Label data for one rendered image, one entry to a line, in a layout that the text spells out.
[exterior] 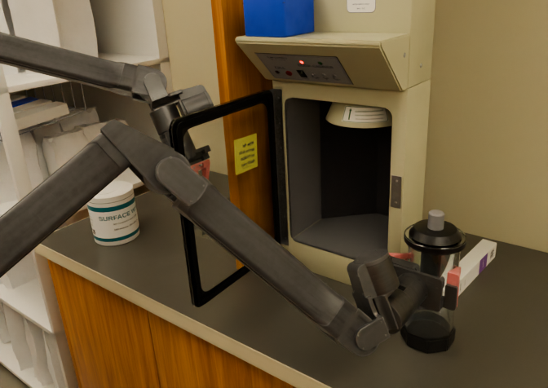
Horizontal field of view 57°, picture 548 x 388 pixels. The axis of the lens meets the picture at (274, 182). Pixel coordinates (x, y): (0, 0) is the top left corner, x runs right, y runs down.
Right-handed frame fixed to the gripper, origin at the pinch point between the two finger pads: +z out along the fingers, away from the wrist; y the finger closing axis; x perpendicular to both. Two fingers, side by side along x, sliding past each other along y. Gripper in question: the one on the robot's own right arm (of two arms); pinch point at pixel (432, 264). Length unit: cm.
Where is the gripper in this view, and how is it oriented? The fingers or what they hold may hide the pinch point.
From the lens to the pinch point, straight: 100.5
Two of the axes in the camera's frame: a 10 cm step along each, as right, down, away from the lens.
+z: 6.2, -3.2, 7.2
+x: 0.5, 9.3, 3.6
